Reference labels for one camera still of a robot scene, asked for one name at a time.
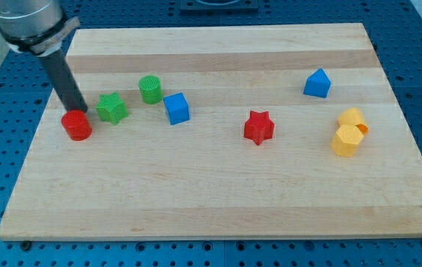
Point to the green star block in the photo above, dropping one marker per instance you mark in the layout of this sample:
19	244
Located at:
111	108

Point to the red star block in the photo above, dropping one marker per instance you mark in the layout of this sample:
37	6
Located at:
259	127

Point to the yellow hexagon block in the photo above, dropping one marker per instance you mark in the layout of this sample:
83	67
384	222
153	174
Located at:
346	140

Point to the blue cube block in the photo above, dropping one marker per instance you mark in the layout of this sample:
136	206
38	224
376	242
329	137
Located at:
177	108

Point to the red cylinder block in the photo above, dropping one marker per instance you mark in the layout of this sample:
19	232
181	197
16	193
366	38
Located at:
76	125

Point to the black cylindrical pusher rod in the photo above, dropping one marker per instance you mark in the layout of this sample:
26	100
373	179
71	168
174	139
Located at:
63	81

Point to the wooden board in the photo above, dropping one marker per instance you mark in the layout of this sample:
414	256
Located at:
145	179

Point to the blue pentagon block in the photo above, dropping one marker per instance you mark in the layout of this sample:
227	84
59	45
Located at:
318	84

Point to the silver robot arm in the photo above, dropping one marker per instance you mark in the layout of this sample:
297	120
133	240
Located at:
35	26

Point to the green cylinder block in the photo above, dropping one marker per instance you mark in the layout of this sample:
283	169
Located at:
150	89

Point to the yellow heart block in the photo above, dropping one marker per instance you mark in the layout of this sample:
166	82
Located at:
355	117

